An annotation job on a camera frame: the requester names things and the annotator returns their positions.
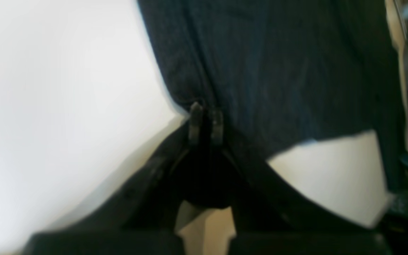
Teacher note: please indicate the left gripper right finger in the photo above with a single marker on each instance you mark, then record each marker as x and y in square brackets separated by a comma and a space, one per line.
[217, 130]

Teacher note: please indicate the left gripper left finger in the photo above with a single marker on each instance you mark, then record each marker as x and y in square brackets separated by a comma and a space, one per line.
[195, 124]

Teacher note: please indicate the black T-shirt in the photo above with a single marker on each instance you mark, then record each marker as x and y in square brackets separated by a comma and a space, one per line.
[282, 72]

